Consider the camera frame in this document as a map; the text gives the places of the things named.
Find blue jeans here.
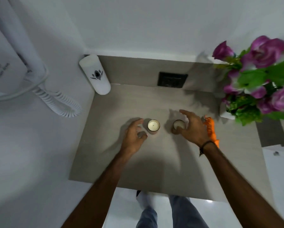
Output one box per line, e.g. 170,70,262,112
135,194,209,228

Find white wall hair dryer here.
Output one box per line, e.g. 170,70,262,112
0,0,48,100

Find person's left forearm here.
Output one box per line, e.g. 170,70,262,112
61,149,136,228

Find white shoe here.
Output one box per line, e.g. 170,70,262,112
136,190,157,210

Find white vase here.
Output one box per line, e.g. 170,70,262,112
219,101,236,120

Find white dispenser bottle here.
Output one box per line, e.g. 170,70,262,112
79,54,111,96

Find white coiled cord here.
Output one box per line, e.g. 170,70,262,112
32,66,82,118

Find orange lighter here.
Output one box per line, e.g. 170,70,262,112
201,115,220,149

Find black wristband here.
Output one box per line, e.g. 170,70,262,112
199,140,216,157

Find person's right hand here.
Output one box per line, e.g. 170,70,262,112
179,110,211,148

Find person's left hand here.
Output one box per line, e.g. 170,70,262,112
120,118,148,155

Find white candle in glass jar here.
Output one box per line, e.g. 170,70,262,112
147,119,161,135
171,120,187,135

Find black wall socket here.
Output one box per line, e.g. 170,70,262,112
157,72,188,89

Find person's right forearm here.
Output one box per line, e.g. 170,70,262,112
201,142,284,228

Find purple flower bouquet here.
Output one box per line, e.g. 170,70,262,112
212,35,284,127

